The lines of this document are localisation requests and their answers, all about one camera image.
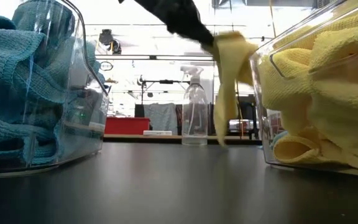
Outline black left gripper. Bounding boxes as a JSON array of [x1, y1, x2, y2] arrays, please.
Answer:
[[118, 0, 214, 46]]

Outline long ceiling light bar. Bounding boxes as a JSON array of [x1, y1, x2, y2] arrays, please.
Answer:
[[94, 54, 214, 61]]

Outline black boom stand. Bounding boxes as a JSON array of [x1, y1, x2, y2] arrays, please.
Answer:
[[137, 74, 192, 105]]

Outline clear spray bottle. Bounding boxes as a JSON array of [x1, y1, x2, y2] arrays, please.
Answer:
[[180, 65, 210, 146]]

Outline grey cloth cover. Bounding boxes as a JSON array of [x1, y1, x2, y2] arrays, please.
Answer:
[[143, 102, 179, 135]]

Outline clear plastic basket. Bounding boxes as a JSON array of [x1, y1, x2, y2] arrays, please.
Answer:
[[249, 0, 358, 179], [0, 0, 111, 179]]

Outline white flat box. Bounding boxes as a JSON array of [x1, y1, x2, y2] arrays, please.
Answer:
[[142, 129, 173, 136]]

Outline red storage bin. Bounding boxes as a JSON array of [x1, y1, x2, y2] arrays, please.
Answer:
[[104, 116, 151, 135]]

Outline black ceiling cable reel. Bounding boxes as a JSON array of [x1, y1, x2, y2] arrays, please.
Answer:
[[99, 29, 122, 55]]

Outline hanging black cable loop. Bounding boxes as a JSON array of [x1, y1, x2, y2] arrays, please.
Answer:
[[99, 60, 114, 72]]

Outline black table frame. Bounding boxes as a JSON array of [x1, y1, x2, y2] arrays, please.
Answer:
[[103, 134, 262, 146]]

